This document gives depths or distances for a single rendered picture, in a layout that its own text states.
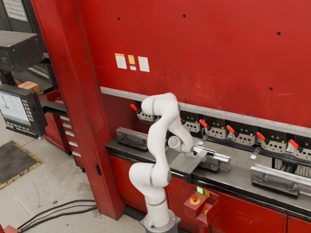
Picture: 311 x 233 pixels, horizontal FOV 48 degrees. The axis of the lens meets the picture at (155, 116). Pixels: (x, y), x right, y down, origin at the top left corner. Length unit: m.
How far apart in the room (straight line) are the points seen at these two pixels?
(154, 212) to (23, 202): 2.44
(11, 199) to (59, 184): 0.54
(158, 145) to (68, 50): 1.10
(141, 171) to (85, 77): 1.14
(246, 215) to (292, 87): 1.04
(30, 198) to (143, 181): 2.52
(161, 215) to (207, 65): 0.94
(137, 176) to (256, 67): 0.91
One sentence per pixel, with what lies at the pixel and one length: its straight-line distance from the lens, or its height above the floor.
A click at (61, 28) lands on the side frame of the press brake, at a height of 1.96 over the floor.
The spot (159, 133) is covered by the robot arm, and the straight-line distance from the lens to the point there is 1.93.
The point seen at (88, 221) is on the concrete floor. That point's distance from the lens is 3.74.
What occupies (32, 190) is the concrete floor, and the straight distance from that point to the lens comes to 4.38.
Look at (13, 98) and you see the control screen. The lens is 2.80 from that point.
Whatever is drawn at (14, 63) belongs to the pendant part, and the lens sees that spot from 2.60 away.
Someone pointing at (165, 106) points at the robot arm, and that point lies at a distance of 1.96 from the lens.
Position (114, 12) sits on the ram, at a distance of 2.50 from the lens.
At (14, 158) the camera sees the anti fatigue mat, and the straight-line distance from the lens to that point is 5.02.
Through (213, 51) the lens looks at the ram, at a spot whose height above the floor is 1.81.
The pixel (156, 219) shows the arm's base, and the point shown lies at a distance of 2.10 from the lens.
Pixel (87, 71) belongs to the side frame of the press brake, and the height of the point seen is 1.57.
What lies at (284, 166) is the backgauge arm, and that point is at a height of 0.86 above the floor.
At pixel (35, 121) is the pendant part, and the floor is 1.38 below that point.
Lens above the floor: 2.63
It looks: 31 degrees down
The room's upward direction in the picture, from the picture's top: 9 degrees counter-clockwise
